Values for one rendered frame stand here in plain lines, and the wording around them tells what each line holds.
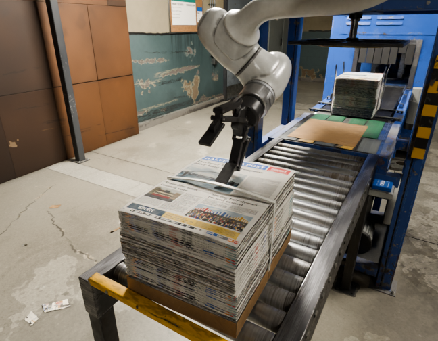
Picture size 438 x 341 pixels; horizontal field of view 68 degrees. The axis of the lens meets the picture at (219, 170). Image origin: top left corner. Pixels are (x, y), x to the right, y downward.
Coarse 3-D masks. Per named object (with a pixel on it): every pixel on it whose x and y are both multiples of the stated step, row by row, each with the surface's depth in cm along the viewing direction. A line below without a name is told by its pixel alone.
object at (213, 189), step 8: (176, 176) 85; (184, 176) 85; (176, 184) 80; (184, 184) 80; (192, 184) 80; (200, 184) 81; (208, 184) 81; (208, 192) 77; (216, 192) 77; (224, 192) 77; (232, 192) 77; (240, 192) 77; (256, 192) 77; (240, 200) 73; (248, 200) 73; (256, 200) 74; (264, 200) 74; (272, 208) 75; (272, 216) 77; (272, 248) 79; (272, 256) 81; (264, 272) 78
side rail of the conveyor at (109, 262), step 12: (276, 144) 178; (252, 156) 161; (120, 252) 92; (96, 264) 88; (108, 264) 88; (84, 276) 84; (108, 276) 86; (84, 288) 84; (96, 288) 83; (84, 300) 86; (96, 300) 84; (108, 300) 88; (96, 312) 85
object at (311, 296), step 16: (368, 160) 156; (368, 176) 140; (352, 192) 126; (352, 208) 115; (336, 224) 106; (352, 224) 113; (336, 240) 98; (320, 256) 91; (336, 256) 91; (320, 272) 85; (336, 272) 99; (304, 288) 80; (320, 288) 80; (304, 304) 75; (320, 304) 82; (288, 320) 71; (304, 320) 71; (288, 336) 67; (304, 336) 69
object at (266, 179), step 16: (208, 160) 95; (224, 160) 95; (192, 176) 85; (208, 176) 85; (240, 176) 84; (256, 176) 84; (272, 176) 84; (288, 176) 84; (272, 192) 77; (288, 192) 85; (288, 208) 87; (288, 224) 89
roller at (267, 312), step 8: (256, 304) 75; (264, 304) 75; (256, 312) 74; (264, 312) 73; (272, 312) 73; (280, 312) 73; (248, 320) 76; (256, 320) 74; (264, 320) 73; (272, 320) 72; (280, 320) 72; (272, 328) 72
